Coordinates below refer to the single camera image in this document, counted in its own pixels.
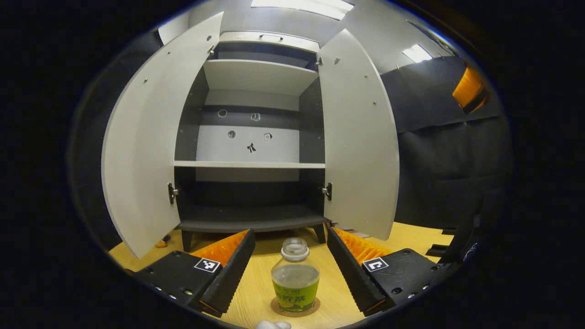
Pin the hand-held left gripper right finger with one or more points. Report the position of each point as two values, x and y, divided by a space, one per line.
352 274

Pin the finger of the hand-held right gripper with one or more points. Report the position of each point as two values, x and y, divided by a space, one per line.
467 87

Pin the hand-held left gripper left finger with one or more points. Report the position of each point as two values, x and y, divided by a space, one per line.
231 274

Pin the round brown coaster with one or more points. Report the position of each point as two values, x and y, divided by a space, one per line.
276 308

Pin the green label bottle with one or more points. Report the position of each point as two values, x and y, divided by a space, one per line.
295 283

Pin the grey cabinet door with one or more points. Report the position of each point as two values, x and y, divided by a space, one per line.
358 146
146 151

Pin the small ceiling light panel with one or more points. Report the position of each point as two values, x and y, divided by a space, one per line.
417 53

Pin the small plush toy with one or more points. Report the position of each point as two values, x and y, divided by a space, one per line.
161 243

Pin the black backdrop cloth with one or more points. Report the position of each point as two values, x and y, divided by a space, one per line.
448 173

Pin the large ceiling light panel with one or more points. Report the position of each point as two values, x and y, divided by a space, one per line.
301 7

